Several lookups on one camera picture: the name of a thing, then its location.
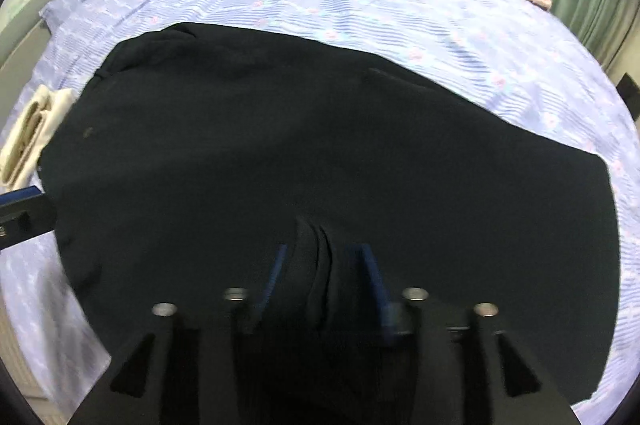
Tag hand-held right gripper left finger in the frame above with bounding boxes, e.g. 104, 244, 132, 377
67, 245, 289, 425

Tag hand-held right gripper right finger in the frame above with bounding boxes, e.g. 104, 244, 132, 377
345, 244, 584, 425

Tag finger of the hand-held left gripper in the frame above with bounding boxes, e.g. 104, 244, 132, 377
0, 186, 59, 252

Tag folded beige cloth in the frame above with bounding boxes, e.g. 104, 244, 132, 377
0, 85, 77, 187

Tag blue striped bedsheet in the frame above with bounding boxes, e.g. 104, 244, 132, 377
0, 0, 640, 421

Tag black pants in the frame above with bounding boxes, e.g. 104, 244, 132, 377
36, 22, 622, 425

